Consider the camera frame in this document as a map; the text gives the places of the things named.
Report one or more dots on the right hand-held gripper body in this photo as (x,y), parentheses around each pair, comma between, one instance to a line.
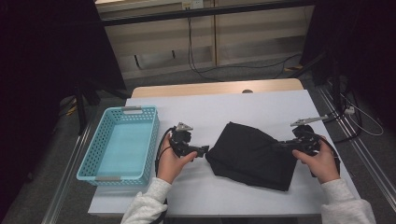
(306,141)

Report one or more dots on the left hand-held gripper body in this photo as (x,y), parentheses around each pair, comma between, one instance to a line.
(182,143)

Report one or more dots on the black pants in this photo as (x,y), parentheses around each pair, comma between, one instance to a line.
(252,155)

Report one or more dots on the light blue plastic basket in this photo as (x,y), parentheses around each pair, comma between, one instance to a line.
(121,149)

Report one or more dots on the person's left hand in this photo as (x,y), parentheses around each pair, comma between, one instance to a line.
(171,165)

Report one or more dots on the person's right hand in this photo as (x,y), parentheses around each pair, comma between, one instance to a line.
(322,165)

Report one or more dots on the white table cover sheet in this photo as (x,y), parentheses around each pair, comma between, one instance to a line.
(202,199)

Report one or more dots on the black metal stand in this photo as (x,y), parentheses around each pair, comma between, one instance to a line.
(335,84)

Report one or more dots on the black tripod stand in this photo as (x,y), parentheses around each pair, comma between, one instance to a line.
(81,115)

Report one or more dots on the narrow black curtain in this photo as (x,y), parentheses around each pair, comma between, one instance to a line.
(367,46)

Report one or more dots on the black horizontal bar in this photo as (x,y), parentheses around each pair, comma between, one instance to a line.
(199,12)

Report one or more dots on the wide black curtain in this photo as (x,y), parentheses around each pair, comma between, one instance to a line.
(37,62)

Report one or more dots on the metal floor rail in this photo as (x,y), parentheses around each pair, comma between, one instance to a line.
(367,155)
(67,177)

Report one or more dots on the beige wall cabinet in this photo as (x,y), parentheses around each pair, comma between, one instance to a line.
(249,40)

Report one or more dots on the white wall socket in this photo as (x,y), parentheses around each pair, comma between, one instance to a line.
(192,3)

